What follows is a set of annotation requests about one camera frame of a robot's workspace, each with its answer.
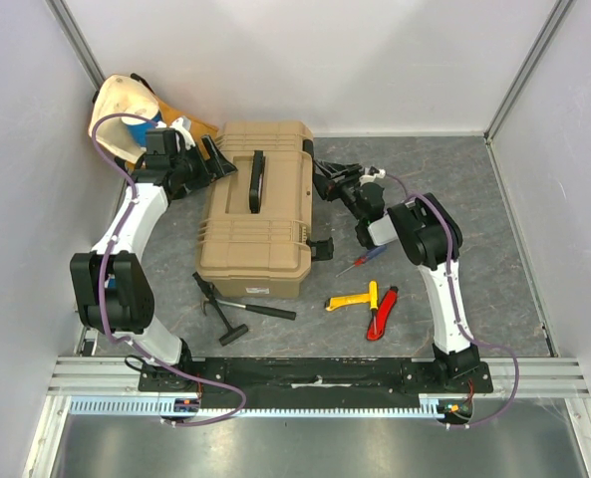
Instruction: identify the blue red handled screwdriver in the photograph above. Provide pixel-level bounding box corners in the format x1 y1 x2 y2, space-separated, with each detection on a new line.
337 245 388 277

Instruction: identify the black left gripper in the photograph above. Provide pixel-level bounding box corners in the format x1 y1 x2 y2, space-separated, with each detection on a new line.
172 136 238 195

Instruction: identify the tan leather tool bag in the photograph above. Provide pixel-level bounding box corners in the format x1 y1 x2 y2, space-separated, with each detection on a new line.
88 74 218 172

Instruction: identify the black handled claw hammer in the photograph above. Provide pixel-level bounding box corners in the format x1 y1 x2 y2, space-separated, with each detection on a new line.
201 297 297 321

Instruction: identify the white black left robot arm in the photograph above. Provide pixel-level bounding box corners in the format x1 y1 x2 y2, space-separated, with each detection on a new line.
70 125 237 391

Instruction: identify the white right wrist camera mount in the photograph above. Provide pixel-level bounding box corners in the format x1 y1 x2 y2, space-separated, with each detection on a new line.
360 166 386 184

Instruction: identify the blue paper towel roll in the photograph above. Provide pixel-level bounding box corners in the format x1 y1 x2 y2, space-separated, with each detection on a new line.
122 110 162 148

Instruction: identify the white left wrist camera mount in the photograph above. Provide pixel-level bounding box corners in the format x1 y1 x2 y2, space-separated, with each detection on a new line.
170 117 195 149

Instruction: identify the red box cutter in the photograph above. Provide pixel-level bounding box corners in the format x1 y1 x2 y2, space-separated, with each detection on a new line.
366 286 399 342

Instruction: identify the grey slotted cable duct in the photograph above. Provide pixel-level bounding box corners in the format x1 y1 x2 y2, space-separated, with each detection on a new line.
70 387 461 418

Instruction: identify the yellow handled screwdriver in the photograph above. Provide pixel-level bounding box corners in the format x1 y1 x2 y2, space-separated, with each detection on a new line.
369 281 379 335

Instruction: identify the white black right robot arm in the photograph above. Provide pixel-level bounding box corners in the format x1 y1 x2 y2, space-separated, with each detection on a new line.
313 161 480 392

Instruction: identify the tan plastic tool box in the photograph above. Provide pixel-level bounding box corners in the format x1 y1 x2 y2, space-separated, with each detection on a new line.
195 120 314 299

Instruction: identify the black rubber mallet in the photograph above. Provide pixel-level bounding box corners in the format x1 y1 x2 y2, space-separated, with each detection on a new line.
192 272 249 347

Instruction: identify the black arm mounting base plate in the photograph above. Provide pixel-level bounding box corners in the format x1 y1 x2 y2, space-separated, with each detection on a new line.
138 356 495 407

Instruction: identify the yellow box cutter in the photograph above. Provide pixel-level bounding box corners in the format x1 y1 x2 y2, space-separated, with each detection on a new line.
324 293 370 312

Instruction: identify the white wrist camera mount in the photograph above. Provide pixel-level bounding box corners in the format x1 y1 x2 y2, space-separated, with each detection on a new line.
170 117 195 149
360 166 386 184

